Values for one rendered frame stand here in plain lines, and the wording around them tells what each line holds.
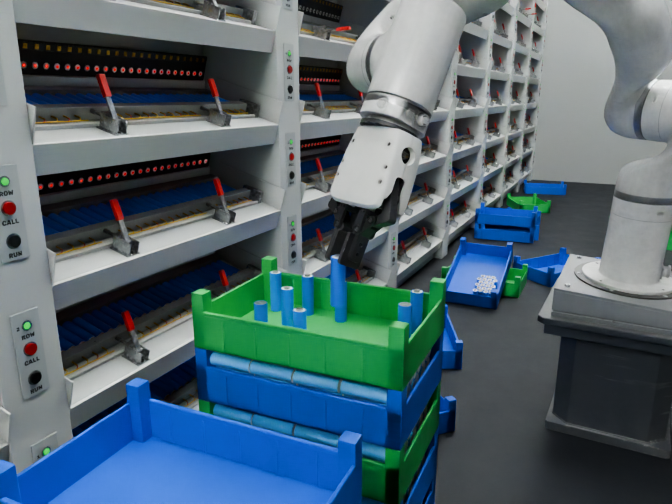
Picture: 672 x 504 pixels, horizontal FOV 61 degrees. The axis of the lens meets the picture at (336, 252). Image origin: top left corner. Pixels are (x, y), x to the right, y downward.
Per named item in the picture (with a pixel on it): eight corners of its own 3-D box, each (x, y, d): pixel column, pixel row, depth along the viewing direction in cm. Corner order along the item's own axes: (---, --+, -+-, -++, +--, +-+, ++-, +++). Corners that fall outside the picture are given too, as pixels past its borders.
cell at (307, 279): (315, 312, 90) (315, 273, 88) (310, 316, 88) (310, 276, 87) (305, 310, 91) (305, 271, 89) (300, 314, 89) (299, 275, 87)
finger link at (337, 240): (364, 215, 72) (346, 265, 72) (349, 211, 74) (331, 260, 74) (345, 207, 70) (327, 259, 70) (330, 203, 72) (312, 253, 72)
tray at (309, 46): (389, 67, 184) (397, 36, 180) (293, 55, 131) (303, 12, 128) (335, 50, 190) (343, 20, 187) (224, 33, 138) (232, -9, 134)
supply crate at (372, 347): (444, 329, 84) (447, 278, 82) (402, 392, 67) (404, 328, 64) (268, 301, 96) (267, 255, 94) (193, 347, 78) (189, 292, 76)
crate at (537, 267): (561, 264, 257) (562, 247, 255) (599, 276, 240) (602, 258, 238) (512, 273, 243) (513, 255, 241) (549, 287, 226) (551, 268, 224)
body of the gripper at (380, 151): (441, 137, 68) (409, 225, 68) (386, 133, 76) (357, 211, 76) (400, 111, 63) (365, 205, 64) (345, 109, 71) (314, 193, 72)
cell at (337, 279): (347, 303, 71) (347, 253, 70) (341, 308, 70) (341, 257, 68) (334, 301, 72) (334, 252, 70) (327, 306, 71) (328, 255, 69)
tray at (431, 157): (443, 164, 254) (454, 134, 249) (396, 182, 202) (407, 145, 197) (402, 150, 261) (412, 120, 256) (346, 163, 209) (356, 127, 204)
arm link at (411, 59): (349, 92, 72) (395, 90, 64) (385, -6, 72) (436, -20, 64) (396, 120, 76) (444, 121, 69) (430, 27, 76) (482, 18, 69)
